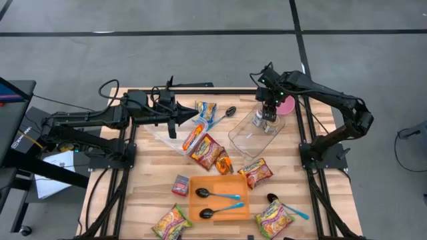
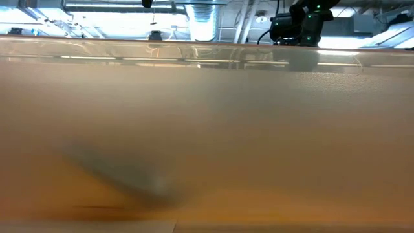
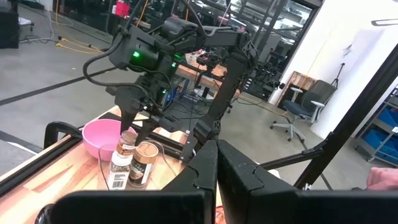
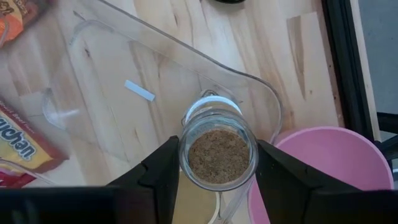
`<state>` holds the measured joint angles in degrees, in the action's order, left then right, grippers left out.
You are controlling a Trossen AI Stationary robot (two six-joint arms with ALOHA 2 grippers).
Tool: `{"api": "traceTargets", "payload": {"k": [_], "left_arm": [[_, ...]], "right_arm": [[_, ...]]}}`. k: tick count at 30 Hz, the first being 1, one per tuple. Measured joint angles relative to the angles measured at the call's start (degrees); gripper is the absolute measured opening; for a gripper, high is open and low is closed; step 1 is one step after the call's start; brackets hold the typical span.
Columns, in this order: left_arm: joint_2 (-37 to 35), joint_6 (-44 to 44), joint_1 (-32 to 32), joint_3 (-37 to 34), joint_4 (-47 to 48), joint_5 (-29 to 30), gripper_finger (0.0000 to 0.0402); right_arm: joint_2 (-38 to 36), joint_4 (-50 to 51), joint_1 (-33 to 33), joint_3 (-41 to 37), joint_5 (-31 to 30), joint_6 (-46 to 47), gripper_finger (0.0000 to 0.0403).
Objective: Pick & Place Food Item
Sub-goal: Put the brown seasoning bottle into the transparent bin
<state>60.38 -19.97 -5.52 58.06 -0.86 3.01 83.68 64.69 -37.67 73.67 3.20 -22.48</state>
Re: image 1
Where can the small white-capped bottle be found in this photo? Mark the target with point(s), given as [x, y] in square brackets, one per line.
[257, 119]

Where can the orange chicken ramen packet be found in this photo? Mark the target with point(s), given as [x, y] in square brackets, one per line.
[193, 137]

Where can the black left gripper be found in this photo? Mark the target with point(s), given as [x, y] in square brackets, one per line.
[171, 116]

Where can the green ramen packet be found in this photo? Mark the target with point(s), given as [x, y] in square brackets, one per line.
[171, 223]
[274, 224]

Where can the white paper sheet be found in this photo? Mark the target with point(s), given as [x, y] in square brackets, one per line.
[53, 180]

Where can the black aluminium table frame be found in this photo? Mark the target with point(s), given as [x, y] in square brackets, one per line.
[123, 200]

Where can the red and yellow ramen packet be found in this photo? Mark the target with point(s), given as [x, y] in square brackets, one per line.
[207, 151]

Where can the orange and black snack packet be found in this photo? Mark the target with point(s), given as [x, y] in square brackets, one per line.
[224, 163]

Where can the pink plastic bowl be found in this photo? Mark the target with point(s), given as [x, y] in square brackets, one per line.
[287, 106]

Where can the black side desk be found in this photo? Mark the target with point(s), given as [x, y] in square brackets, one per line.
[16, 126]

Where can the blue soy sauce ramen packet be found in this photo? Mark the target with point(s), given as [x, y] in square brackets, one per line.
[206, 111]

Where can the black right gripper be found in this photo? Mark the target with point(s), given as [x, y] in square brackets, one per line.
[268, 98]

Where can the small jar with tan lid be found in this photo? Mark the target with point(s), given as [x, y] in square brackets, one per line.
[273, 127]

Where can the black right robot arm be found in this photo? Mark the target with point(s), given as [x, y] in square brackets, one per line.
[333, 96]

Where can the black caster wheel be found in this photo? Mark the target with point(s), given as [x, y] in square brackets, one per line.
[25, 230]

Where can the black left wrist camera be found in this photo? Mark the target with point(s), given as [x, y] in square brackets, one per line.
[166, 98]

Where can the patterned red blue tea box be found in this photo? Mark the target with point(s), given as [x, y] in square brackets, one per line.
[180, 185]

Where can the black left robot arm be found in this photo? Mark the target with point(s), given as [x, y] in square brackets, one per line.
[86, 118]

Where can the pink ramen packet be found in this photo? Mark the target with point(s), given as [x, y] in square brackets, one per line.
[256, 173]

